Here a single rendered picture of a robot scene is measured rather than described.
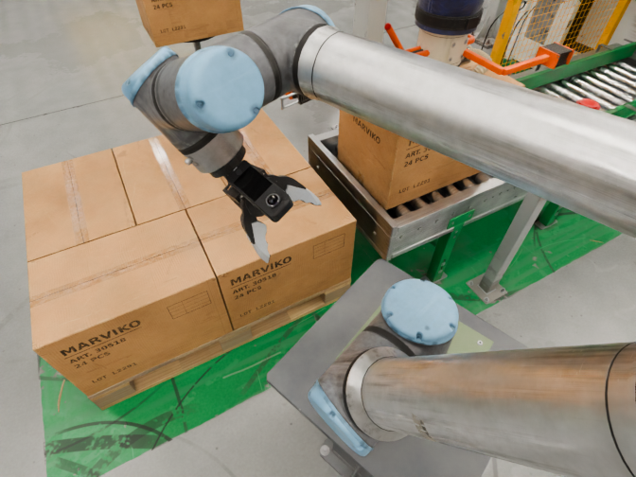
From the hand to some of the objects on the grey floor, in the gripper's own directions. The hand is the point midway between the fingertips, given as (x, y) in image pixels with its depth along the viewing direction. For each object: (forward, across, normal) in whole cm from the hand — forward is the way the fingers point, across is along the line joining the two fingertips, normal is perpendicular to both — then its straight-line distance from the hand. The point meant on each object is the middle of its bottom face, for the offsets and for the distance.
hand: (297, 235), depth 74 cm
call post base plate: (+143, -62, -41) cm, 161 cm away
